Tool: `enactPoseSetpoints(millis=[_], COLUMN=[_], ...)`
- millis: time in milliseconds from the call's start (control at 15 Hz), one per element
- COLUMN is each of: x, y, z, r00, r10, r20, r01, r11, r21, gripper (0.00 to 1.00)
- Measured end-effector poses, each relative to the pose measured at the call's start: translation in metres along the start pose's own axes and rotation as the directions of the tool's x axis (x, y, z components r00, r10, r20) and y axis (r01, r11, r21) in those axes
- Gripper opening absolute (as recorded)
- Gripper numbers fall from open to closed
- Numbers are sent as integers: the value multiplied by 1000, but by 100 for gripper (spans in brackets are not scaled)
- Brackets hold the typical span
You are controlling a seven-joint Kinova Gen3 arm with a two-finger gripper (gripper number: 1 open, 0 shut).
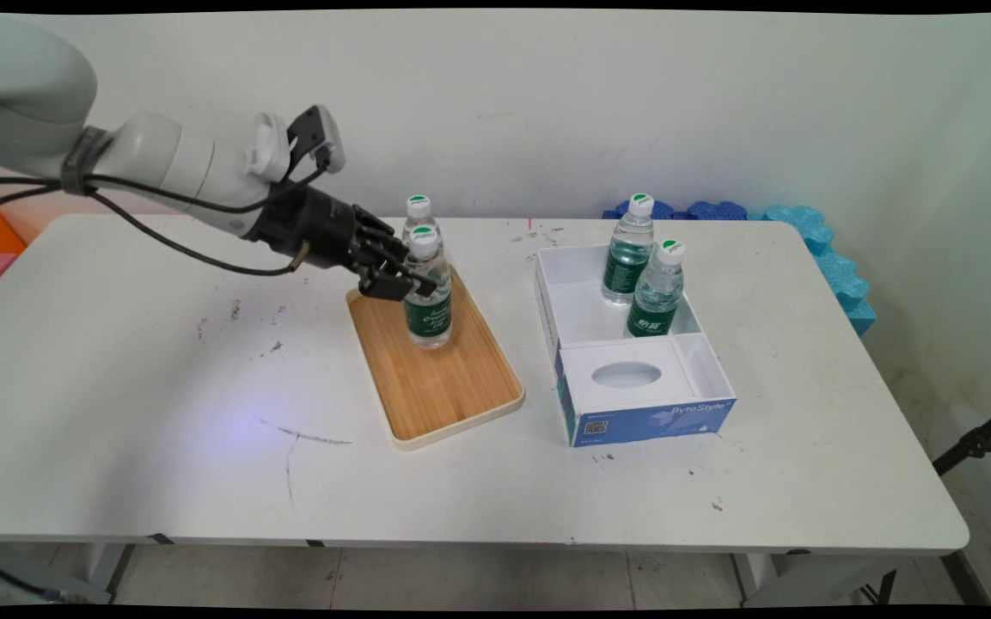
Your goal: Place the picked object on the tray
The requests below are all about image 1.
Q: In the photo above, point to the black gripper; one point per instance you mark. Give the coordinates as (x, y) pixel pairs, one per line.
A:
(310, 228)

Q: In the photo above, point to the green label water bottle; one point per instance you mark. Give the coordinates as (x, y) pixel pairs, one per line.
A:
(658, 297)
(628, 258)
(429, 318)
(419, 215)

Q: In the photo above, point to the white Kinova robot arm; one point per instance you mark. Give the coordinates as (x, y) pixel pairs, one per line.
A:
(151, 159)

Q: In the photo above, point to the bamboo tray with cream rim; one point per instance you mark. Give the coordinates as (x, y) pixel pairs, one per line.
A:
(443, 387)

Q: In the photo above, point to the dark blue foam mat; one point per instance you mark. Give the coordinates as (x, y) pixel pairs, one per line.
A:
(663, 211)
(717, 211)

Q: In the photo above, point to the blue and white cardboard box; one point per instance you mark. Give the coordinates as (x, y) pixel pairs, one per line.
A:
(641, 417)

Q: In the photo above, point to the light blue foam mat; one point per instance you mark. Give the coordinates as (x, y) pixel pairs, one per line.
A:
(839, 275)

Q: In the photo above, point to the black tripod stand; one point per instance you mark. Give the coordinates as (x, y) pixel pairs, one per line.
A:
(976, 445)

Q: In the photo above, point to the grey table leg frame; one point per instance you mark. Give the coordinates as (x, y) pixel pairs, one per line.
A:
(804, 580)
(100, 563)

